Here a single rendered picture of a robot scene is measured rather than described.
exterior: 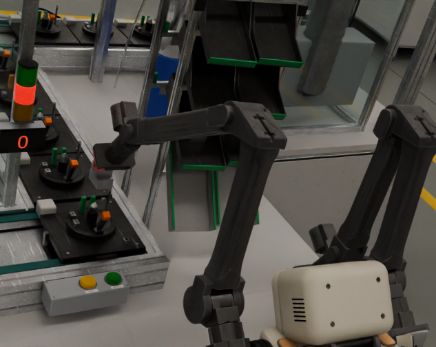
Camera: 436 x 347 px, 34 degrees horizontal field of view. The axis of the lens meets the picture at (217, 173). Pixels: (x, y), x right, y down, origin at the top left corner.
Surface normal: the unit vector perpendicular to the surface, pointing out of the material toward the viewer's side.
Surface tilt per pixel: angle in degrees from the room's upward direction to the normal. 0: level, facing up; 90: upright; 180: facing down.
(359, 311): 48
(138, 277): 90
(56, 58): 90
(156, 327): 0
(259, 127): 14
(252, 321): 0
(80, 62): 90
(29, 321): 0
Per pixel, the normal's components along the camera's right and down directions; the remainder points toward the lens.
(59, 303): 0.47, 0.55
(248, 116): 0.45, -0.71
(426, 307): 0.24, -0.83
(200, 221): 0.39, -0.19
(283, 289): -0.88, 0.04
